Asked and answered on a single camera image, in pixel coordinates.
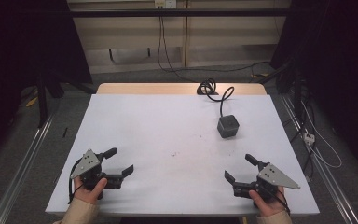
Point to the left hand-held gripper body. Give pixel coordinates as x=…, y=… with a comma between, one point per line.
x=87, y=164

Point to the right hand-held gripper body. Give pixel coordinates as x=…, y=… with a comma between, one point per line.
x=275, y=177

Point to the person's left hand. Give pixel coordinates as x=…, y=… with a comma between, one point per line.
x=87, y=194

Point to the person's right hand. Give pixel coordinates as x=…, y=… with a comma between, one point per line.
x=270, y=207

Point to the black pen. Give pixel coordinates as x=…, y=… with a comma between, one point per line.
x=65, y=132

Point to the black cube power socket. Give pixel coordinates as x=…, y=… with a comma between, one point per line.
x=227, y=127

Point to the white power strip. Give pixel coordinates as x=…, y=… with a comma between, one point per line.
x=309, y=137

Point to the white table board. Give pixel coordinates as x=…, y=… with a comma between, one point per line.
x=167, y=130

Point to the wooden table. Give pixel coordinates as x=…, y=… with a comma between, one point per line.
x=152, y=88

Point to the black metal stand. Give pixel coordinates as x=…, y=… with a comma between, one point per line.
x=42, y=99

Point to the yellow tape strip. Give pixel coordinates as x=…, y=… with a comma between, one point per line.
x=261, y=75
x=32, y=101

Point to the dark curtain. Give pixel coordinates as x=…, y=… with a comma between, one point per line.
x=18, y=46
x=345, y=62

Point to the black horizontal bar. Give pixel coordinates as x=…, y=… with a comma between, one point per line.
x=174, y=12

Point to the aluminium floor rail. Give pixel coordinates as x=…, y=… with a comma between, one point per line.
x=21, y=171
x=332, y=183

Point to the white wall socket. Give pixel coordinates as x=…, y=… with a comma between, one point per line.
x=165, y=3

